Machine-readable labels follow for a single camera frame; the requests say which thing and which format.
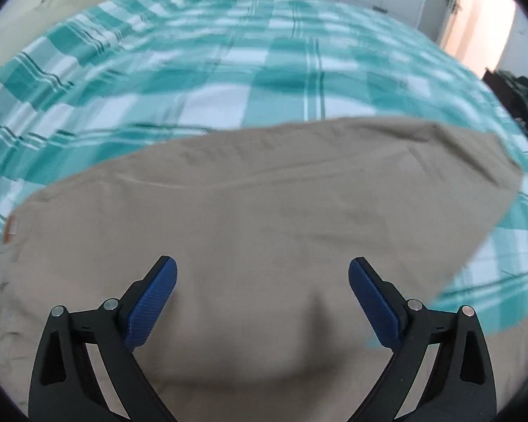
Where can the dark clothes pile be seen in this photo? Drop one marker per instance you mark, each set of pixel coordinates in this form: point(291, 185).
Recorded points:
point(523, 96)

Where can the khaki pants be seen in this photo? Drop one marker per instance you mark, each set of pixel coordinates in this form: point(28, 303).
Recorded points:
point(246, 228)

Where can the pale wooden door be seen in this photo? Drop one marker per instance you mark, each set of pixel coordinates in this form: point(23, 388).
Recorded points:
point(475, 30)

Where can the green white checked bed sheet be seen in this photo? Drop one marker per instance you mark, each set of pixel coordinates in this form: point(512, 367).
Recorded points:
point(268, 74)

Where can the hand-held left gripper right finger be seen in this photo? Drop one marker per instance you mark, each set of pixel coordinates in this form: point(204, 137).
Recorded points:
point(372, 301)

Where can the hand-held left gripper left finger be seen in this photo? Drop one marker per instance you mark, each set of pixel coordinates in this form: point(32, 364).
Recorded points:
point(156, 299)

